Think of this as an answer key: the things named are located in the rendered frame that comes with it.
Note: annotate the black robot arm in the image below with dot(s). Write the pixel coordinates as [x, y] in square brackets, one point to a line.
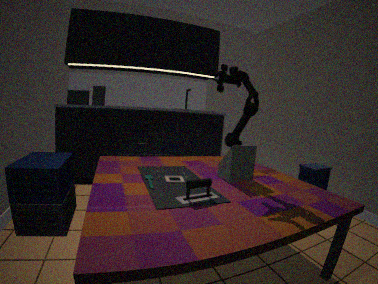
[250, 109]

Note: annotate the dark grey mat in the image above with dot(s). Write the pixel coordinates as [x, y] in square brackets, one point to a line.
[163, 193]

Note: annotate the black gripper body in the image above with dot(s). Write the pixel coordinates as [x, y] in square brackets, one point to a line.
[224, 78]

